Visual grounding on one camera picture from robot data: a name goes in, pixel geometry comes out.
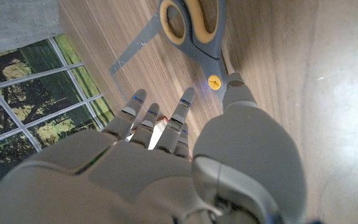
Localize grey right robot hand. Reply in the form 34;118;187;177
0;73;308;224

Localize grey scissors with yellow handles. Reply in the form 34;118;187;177
157;0;245;103

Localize printed forest window backdrop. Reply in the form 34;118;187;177
0;33;117;197

